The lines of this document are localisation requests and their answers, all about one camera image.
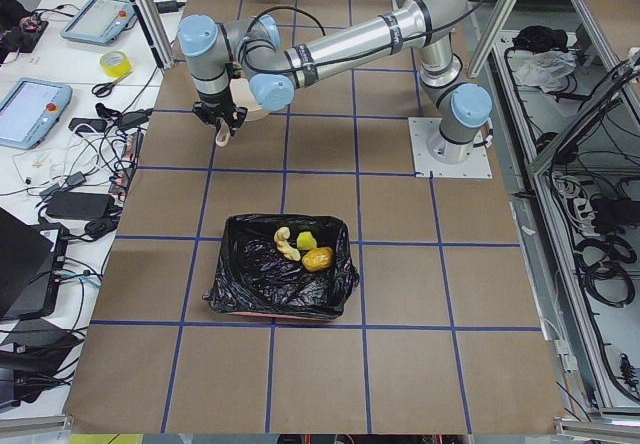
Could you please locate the black laptop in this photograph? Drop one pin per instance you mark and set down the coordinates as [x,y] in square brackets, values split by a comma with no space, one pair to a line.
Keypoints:
[31,261]

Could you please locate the brown potato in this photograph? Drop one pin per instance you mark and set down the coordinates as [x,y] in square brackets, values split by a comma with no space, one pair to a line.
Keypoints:
[318,259]

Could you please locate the white crumpled cloth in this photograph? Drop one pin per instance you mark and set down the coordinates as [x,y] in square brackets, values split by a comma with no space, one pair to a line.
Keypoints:
[548,71]

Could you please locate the lower teach pendant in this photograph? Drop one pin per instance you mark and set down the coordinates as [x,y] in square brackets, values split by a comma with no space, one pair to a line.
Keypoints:
[30,110]

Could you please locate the black scissors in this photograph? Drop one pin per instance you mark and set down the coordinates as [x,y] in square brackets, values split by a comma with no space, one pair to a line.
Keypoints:
[103,90]

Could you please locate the pale peel scrap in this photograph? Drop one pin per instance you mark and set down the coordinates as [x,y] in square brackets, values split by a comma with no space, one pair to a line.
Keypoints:
[281,237]

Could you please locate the beige plastic dustpan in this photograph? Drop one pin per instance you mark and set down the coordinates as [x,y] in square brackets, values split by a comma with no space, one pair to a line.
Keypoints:
[242,97]

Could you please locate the teach pendant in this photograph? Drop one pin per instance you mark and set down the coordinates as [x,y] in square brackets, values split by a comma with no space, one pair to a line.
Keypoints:
[30,110]
[99,22]

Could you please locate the yellow green sponge piece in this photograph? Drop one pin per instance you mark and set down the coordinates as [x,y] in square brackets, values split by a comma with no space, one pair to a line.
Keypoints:
[306,241]

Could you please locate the bin with black bag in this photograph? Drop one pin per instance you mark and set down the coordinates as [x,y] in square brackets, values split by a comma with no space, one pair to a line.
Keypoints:
[253,277]

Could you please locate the yellow tape roll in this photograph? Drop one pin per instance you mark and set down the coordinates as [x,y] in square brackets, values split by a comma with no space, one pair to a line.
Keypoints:
[115,63]

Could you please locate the black cloth bundle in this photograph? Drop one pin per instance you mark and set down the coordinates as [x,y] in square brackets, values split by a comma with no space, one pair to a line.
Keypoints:
[540,39]

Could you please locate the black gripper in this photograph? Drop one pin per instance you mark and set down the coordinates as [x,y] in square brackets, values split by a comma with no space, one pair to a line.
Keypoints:
[216,109]

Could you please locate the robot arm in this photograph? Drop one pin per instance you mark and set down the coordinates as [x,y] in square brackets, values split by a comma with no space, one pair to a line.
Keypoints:
[274,74]

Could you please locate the upper teach pendant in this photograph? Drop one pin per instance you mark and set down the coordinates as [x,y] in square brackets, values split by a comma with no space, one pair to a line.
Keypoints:
[99,22]

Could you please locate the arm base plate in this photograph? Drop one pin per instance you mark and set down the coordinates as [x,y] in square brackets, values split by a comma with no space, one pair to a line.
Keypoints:
[435,157]

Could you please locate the black power adapter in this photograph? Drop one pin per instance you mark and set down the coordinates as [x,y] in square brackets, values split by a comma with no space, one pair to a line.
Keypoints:
[79,205]

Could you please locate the aluminium frame post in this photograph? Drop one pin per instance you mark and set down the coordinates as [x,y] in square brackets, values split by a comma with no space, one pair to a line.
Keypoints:
[154,32]

